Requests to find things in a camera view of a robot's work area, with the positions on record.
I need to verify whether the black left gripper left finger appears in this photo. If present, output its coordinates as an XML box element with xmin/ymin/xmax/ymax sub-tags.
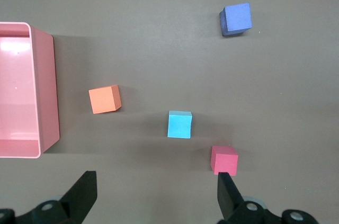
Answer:
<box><xmin>15</xmin><ymin>170</ymin><xmax>98</xmax><ymax>224</ymax></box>

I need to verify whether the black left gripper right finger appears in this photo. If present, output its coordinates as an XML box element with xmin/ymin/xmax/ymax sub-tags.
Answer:
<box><xmin>217</xmin><ymin>172</ymin><xmax>281</xmax><ymax>224</ymax></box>

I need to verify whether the light blue foam block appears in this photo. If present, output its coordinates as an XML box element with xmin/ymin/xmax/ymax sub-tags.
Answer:
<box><xmin>167</xmin><ymin>110</ymin><xmax>193</xmax><ymax>139</ymax></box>

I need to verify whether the red foam block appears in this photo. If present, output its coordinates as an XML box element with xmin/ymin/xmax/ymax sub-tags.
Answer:
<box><xmin>210</xmin><ymin>145</ymin><xmax>239</xmax><ymax>176</ymax></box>

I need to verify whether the orange foam block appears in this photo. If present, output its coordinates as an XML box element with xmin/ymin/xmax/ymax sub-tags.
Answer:
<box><xmin>88</xmin><ymin>84</ymin><xmax>122</xmax><ymax>114</ymax></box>

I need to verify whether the pink plastic bin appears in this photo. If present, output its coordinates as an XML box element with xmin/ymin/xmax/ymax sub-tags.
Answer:
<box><xmin>0</xmin><ymin>22</ymin><xmax>61</xmax><ymax>159</ymax></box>

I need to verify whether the brown table cover sheet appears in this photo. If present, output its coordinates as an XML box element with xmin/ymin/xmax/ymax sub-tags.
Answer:
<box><xmin>0</xmin><ymin>0</ymin><xmax>339</xmax><ymax>224</ymax></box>

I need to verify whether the purple foam block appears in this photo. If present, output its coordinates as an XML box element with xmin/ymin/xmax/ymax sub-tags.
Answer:
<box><xmin>219</xmin><ymin>2</ymin><xmax>253</xmax><ymax>37</ymax></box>

